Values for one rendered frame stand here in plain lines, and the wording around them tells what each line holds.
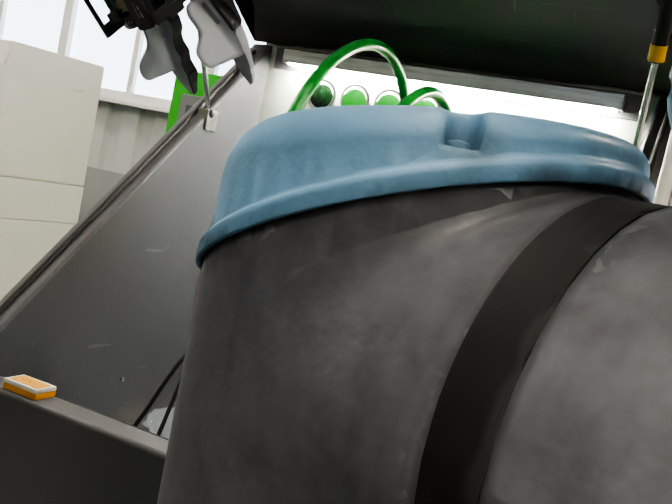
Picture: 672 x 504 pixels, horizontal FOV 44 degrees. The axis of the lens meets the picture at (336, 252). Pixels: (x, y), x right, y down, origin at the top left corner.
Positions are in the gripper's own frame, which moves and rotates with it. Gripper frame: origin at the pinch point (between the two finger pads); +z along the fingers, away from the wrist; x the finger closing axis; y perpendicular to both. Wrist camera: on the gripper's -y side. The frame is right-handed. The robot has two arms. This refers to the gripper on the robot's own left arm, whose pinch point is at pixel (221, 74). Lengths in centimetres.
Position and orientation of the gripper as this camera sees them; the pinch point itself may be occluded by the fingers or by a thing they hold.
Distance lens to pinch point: 83.7
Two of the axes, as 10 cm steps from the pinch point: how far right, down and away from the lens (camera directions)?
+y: -4.4, 6.6, -6.1
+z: 4.0, 7.5, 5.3
